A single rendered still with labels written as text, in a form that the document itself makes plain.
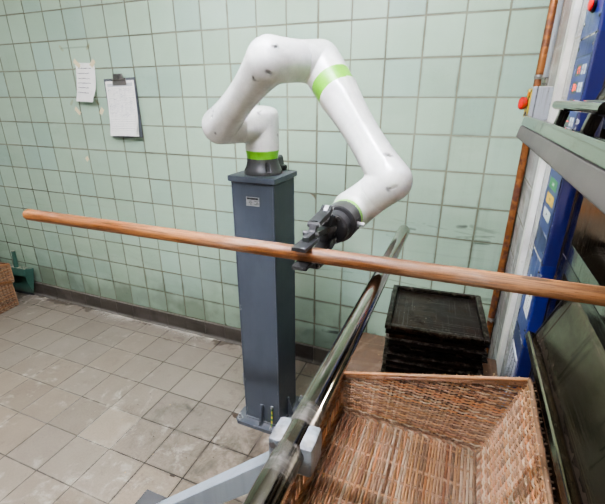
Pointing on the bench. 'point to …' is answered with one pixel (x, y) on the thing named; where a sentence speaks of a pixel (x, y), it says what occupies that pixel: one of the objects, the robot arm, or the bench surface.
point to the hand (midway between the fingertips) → (305, 253)
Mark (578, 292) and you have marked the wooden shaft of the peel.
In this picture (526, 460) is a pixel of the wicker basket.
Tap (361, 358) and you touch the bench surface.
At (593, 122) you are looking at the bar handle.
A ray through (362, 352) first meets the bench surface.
